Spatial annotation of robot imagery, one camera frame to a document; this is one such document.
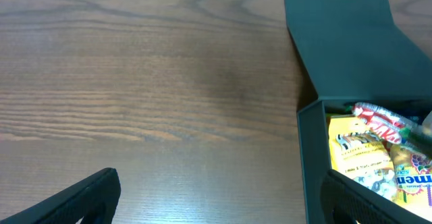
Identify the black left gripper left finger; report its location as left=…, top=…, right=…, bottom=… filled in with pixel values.
left=1, top=167, right=121, bottom=224

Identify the yellow Hacks candy bag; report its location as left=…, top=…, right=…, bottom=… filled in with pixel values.
left=327, top=115, right=398, bottom=201

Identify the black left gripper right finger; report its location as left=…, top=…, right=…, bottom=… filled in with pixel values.
left=320, top=170, right=431, bottom=224

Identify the green red candy bar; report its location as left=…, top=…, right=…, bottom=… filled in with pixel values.
left=350, top=102, right=431, bottom=154

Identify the black box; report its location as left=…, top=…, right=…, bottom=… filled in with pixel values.
left=284, top=0, right=431, bottom=223

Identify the yellow candy bottle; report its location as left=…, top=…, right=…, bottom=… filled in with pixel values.
left=390, top=145, right=431, bottom=221

